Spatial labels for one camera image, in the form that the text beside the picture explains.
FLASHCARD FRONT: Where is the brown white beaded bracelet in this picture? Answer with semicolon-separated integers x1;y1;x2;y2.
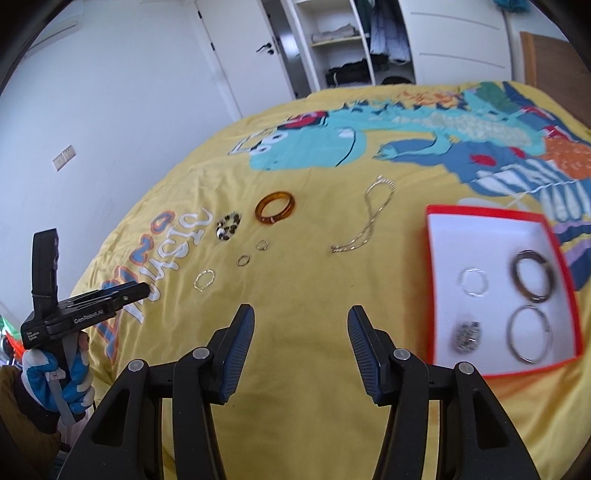
215;211;243;242

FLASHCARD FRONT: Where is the twisted silver hoop bracelet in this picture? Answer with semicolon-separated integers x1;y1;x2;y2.
458;266;490;298

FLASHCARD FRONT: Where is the red white jewelry box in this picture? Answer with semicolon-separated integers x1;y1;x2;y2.
426;205;584;378

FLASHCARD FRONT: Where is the left gloved hand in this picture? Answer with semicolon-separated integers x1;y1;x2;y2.
21;332;94;419

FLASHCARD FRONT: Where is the plain silver bangle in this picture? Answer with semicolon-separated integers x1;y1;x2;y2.
506;304;554;365

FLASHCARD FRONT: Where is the amber resin bangle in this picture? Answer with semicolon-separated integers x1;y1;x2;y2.
254;191;297;225

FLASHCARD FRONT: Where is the yellow dino print duvet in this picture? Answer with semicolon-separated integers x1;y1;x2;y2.
76;82;590;479

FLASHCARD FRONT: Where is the open white wardrobe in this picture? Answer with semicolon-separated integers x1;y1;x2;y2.
280;1;513;92

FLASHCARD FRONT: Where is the wooden headboard panel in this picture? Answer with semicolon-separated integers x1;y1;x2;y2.
520;31;591;127

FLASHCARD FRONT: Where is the teal hanging cloth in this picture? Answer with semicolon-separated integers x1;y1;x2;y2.
494;0;530;13

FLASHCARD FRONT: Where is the silver sparkly bead bracelet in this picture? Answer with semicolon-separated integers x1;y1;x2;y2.
452;320;484;355

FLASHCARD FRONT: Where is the wall light switch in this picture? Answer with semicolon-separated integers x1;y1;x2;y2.
52;145;76;171

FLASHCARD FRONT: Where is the white door with handle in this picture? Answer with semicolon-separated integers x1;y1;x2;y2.
197;0;294;117

